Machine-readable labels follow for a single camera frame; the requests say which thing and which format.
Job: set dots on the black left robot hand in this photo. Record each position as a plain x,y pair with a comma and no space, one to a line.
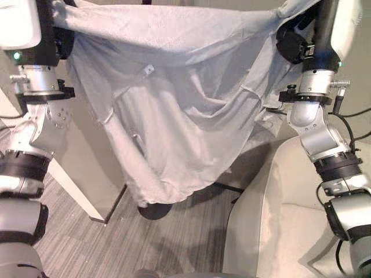
46,43

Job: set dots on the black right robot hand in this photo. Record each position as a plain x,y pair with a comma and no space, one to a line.
324,43

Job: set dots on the white shirt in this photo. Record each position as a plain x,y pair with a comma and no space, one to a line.
174,101

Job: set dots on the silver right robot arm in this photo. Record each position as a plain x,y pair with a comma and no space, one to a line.
319,139

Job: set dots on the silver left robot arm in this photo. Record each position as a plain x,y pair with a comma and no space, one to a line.
40,78

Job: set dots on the cream sofa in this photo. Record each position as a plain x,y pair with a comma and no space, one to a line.
275,226

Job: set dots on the black clothes rack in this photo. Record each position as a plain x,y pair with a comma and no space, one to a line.
156,212

